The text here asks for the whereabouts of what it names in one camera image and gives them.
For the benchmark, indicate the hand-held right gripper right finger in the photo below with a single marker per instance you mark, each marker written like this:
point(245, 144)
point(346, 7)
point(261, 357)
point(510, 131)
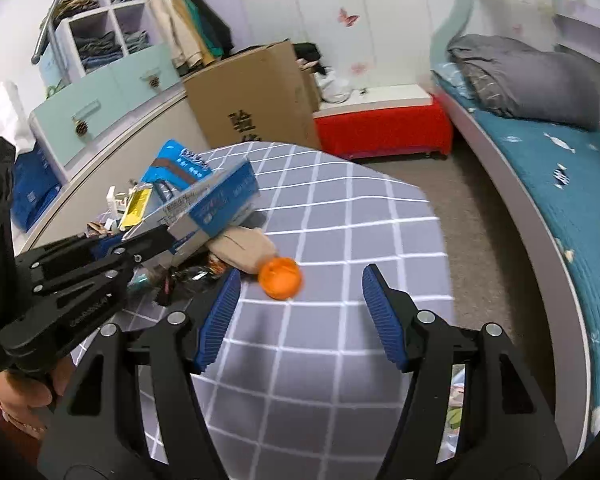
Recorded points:
point(385, 320)

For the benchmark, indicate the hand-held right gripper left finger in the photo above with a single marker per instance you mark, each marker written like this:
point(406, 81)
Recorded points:
point(220, 315)

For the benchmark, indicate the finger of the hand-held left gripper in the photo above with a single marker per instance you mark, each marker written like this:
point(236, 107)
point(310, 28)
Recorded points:
point(145, 245)
point(130, 273)

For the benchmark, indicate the yellow packet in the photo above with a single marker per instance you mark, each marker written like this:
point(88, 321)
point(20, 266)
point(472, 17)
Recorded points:
point(137, 207)

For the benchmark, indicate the clear plastic wrapper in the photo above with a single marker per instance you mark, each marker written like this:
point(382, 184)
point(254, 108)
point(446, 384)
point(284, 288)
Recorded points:
point(195, 276)

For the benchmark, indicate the brown snack wrapper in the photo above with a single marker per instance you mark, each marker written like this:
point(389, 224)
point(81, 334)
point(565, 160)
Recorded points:
point(97, 228)

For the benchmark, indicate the orange tangerine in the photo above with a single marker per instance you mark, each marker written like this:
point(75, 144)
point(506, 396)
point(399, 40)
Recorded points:
point(280, 282)

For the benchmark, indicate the beige paper bag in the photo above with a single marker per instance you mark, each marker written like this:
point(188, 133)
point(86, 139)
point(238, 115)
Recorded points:
point(245, 250)

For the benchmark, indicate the blue snack packet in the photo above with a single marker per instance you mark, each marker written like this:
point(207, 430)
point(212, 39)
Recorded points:
point(180, 165)

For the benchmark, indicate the blue white cardboard carton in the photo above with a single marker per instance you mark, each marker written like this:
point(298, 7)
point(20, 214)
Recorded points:
point(225, 195)

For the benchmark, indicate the person's left hand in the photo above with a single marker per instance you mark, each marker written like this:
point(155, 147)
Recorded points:
point(25, 400)

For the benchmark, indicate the blue shopping bag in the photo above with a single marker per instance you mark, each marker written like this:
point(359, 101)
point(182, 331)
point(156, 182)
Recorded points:
point(35, 190)

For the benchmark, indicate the table with grey checked cloth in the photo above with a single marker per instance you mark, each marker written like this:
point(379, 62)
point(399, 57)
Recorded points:
point(330, 260)

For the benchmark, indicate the beige low cabinet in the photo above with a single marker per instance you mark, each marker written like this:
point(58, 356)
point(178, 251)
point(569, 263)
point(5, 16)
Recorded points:
point(145, 125)

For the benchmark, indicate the white paper bag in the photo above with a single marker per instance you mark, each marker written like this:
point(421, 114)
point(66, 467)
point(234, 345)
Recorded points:
point(5, 110)

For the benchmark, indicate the wide teal drawer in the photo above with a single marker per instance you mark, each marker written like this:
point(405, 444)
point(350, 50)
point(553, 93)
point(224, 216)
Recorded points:
point(65, 110)

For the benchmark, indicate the narrow teal drawer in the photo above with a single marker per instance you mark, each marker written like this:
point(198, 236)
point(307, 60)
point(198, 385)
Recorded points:
point(140, 67)

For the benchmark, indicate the large brown cardboard box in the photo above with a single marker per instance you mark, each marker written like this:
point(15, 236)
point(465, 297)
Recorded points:
point(250, 95)

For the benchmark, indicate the red covered step platform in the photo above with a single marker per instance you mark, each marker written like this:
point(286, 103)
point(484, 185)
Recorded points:
point(380, 125)

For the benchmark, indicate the grey blue folded clothes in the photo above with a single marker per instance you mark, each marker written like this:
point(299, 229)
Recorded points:
point(97, 49)

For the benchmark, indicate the folded jeans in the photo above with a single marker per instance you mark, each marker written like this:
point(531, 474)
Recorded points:
point(135, 40)

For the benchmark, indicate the hanging coats on shelf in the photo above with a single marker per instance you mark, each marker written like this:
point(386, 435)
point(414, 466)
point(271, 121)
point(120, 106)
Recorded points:
point(172, 30)

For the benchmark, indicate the bed with teal sheet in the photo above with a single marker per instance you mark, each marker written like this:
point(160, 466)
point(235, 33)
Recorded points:
point(555, 185)

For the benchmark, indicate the green hanging jacket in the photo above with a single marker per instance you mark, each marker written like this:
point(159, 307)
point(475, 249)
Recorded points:
point(202, 30)

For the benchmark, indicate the grey metal handrail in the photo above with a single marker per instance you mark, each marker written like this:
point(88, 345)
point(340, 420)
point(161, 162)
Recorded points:
point(55, 20)

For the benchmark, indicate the mint drawer shelf unit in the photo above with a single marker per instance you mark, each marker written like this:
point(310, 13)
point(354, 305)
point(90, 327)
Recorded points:
point(111, 20)

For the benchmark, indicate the black hanging jacket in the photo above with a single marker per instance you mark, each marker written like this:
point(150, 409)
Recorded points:
point(220, 30)

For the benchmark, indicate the white plastic bag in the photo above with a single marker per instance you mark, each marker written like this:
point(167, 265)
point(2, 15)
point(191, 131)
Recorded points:
point(335, 87)

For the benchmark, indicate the olive clothes pile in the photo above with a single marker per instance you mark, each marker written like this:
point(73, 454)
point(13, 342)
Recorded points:
point(75, 5)

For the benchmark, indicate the blue checked pillow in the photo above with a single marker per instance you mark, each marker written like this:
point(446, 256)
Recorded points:
point(455, 80)

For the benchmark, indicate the black clothes heap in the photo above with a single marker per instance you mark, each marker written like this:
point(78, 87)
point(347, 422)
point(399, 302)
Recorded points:
point(310, 52)

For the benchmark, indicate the pale pink butterfly sticker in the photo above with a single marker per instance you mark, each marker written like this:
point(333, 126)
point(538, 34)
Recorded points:
point(360, 66)

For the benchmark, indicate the grey quilt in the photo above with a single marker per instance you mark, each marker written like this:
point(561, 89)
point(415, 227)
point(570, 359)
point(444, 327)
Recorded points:
point(530, 80)

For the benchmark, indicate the white wardrobe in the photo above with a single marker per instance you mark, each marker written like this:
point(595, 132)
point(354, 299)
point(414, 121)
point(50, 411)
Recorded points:
point(390, 35)

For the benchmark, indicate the teal bunk bed frame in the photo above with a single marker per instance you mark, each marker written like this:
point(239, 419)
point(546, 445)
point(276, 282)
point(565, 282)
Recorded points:
point(572, 320)

